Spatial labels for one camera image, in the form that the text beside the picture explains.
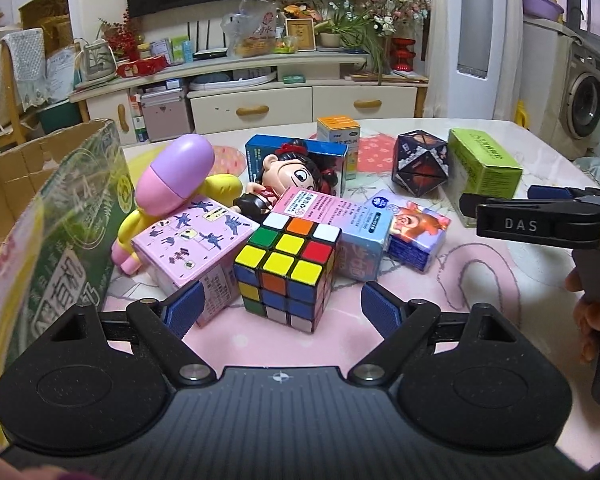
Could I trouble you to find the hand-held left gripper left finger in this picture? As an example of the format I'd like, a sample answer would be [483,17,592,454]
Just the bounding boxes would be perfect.
[45,280,217,388]

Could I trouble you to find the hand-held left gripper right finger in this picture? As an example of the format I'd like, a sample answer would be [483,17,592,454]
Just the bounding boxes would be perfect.
[349,282,531,388]

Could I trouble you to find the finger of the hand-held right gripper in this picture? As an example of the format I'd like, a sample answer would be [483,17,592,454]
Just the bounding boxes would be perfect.
[459,193,600,251]
[527,185,600,203]

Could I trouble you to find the pink figure-print box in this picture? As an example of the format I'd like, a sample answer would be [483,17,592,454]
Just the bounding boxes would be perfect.
[131,196,258,328]

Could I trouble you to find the colourful puzzle cube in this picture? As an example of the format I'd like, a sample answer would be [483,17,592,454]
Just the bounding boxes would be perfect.
[233,211,342,334]

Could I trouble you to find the pink light-blue box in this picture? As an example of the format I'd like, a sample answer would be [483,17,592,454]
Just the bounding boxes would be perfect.
[272,186,395,282]

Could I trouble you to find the dark geometric puzzle cube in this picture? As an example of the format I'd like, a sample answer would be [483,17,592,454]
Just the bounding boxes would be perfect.
[391,129,451,196]

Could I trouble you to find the cardboard box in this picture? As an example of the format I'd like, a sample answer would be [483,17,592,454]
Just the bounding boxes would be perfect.
[0,120,135,451]

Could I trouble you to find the cartoon doll figurine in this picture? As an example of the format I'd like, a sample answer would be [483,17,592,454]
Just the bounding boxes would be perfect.
[232,139,338,223]

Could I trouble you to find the blue rectangular box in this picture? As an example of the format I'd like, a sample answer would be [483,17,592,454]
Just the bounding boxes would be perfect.
[244,134,358,198]

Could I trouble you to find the orange white medicine box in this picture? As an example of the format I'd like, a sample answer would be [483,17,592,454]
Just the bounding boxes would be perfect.
[316,116,361,182]

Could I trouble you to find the printed pink tablecloth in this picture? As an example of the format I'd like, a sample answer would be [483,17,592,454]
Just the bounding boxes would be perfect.
[97,119,600,466]

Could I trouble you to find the silver washing machine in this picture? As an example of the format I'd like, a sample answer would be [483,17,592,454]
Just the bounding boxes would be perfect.
[555,35,600,150]

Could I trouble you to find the white appliance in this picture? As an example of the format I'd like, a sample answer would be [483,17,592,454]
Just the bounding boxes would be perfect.
[522,14,573,128]

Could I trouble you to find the white standing air conditioner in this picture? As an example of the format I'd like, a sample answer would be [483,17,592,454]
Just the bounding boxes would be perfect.
[452,0,523,121]

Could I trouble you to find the purple plastic basin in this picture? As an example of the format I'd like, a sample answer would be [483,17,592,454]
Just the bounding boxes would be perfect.
[522,0,565,21]

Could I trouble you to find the pink metal case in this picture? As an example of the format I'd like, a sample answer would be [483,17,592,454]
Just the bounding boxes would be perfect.
[140,91,196,143]

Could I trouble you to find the white curtain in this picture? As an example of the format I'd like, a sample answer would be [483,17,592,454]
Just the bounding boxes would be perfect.
[424,0,461,118]

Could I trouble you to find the stack of books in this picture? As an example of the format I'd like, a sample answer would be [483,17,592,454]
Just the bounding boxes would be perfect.
[350,69,428,83]

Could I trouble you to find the cream cabinet drawer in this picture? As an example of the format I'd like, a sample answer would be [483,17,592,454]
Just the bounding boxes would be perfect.
[312,85,418,121]
[190,87,313,133]

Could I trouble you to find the cream cabinet door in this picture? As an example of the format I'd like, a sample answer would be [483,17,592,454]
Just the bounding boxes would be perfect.
[83,87,137,135]

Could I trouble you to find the dark green bin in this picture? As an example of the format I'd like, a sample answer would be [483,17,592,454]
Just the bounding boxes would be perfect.
[36,100,88,136]

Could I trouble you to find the white round tray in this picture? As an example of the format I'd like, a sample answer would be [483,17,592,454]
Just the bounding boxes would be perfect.
[190,72,278,93]

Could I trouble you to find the red biscuit packet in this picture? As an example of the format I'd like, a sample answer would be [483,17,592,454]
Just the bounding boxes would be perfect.
[116,56,170,78]

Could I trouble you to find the pink artificial flower bouquet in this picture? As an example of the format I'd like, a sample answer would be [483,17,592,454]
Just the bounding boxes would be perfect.
[335,0,431,36]

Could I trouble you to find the green white small box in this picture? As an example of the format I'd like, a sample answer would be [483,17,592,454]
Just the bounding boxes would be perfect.
[169,35,190,64]

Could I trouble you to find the cream TV cabinet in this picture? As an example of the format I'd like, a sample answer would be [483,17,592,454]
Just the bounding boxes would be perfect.
[70,52,428,143]

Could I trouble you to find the glass electric kettle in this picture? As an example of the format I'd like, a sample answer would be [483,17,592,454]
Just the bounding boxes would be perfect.
[77,37,118,82]

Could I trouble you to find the white printed papers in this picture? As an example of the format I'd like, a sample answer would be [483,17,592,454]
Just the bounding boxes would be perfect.
[45,49,81,105]

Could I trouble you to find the potted green plant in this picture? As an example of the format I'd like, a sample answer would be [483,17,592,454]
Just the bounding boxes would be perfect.
[314,10,397,86]

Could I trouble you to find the light wooden chair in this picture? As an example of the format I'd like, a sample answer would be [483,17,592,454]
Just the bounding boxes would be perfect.
[0,35,38,133]

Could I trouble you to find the red berry branches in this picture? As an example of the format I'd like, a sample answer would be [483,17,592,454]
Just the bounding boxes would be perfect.
[100,7,143,61]

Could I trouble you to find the clear plastic snack bag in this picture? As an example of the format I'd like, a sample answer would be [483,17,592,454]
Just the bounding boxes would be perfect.
[221,0,286,58]

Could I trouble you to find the lace chair cover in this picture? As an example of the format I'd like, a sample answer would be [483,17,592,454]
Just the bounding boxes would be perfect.
[0,27,48,111]

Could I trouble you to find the orange artificial flowers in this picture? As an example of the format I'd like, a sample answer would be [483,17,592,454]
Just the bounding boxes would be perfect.
[280,2,321,21]

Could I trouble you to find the wooden picture frame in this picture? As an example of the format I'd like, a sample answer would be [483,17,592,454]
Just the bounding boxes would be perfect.
[285,17,316,52]

